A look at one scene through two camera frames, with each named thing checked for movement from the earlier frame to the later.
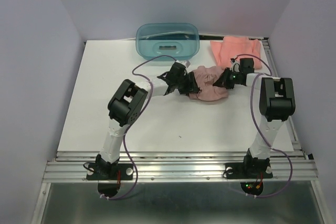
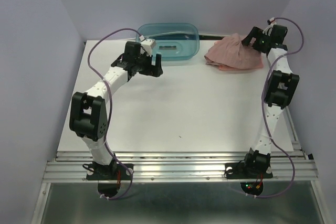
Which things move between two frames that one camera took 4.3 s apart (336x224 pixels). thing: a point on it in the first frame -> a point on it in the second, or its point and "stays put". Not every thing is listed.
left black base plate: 109,172 stays put
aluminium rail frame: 297,167 stays put
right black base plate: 248,170 stays put
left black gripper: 191,87 -> 156,71
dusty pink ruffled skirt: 206,77 -> 231,51
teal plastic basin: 178,40 stays put
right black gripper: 222,81 -> 256,32
